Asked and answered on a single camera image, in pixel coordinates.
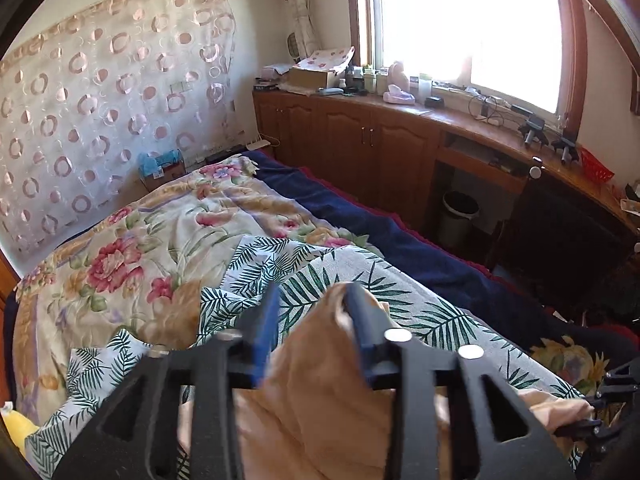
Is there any black waste bin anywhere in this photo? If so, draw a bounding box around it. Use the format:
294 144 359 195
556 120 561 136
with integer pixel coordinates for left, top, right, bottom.
438 190 480 249

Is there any window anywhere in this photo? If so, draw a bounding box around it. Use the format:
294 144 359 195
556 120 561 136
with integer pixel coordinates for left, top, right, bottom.
348 0 588 131

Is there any beige printed t-shirt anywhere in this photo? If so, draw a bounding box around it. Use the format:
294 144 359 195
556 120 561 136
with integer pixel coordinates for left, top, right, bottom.
177 282 597 480

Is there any pink figurine on desk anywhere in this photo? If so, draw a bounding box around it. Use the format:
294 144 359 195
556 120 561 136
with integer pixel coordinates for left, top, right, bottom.
383 62 416 105

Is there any yellow Pikachu plush toy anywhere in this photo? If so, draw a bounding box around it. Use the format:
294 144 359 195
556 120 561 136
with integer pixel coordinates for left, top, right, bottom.
1 401 39 457

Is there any floral quilt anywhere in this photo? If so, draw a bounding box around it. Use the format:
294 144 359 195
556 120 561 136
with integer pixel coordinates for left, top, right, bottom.
12 152 370 424

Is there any navy blue blanket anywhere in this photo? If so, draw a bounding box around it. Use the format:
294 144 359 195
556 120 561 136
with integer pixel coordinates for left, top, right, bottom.
244 151 639 367

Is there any blue toy on box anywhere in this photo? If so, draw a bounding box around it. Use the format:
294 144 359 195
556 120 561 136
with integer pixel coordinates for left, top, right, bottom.
137 150 184 180

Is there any cardboard box on desk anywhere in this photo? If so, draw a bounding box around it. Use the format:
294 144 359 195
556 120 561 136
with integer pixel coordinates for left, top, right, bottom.
288 66 340 91

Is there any long wooden cabinet desk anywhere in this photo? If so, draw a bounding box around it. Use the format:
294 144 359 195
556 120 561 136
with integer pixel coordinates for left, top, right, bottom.
253 90 639 266

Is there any circle pattern sheer curtain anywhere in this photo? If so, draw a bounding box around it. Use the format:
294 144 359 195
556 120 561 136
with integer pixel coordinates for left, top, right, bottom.
1 0 243 274

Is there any palm leaf print sheet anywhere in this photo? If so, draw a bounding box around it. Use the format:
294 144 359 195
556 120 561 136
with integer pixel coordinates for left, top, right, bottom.
26 235 580 479

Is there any red plastic basket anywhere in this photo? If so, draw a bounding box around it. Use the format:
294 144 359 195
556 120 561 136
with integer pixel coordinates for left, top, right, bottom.
578 145 615 184

